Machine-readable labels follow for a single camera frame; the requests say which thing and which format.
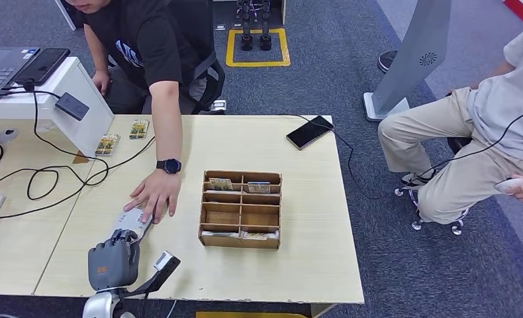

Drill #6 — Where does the person's right hand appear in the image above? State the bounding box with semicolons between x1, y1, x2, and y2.
91;70;112;97

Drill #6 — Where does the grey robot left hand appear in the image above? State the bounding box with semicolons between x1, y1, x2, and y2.
87;228;142;293

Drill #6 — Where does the white handheld controller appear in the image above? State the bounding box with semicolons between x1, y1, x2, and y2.
494;178;523;195

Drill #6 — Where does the wooden organizer box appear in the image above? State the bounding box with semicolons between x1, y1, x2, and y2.
198;170;283;250

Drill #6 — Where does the white card reader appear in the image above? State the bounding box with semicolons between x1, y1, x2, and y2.
110;207;154;241

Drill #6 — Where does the person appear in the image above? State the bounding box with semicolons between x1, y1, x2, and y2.
377;19;523;225
64;0;216;225

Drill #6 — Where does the black wristwatch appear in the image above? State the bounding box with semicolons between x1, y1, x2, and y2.
156;158;183;175

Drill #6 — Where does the white desk riser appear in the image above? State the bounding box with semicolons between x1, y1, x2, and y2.
0;57;115;158

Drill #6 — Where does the small black box device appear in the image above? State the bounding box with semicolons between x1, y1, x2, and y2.
54;92;91;122

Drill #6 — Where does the black smartphone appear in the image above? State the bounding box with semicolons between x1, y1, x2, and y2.
14;48;71;87
285;115;335;151

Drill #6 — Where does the stool with casters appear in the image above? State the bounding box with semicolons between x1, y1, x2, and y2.
393;136;472;236

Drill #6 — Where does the grey laptop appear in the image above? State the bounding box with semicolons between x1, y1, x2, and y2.
0;47;40;107

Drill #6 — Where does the black office chair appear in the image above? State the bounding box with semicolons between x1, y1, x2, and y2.
169;0;226;116

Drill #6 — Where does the yellow floor tape square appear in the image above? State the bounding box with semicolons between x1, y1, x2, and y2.
224;28;291;68

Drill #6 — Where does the yellow floor tape strip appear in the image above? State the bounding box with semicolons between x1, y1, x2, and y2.
195;310;311;318

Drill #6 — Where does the red floor strip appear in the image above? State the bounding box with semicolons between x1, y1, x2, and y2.
501;0;523;26

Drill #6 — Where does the grey kiosk stand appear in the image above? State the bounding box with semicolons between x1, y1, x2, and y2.
362;0;452;123

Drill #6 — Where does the black round base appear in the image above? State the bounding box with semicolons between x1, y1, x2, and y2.
376;49;399;74

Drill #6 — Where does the black camera bracket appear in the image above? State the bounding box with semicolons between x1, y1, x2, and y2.
120;263;181;300

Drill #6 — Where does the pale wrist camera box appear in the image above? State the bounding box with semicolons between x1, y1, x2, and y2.
153;250;181;275

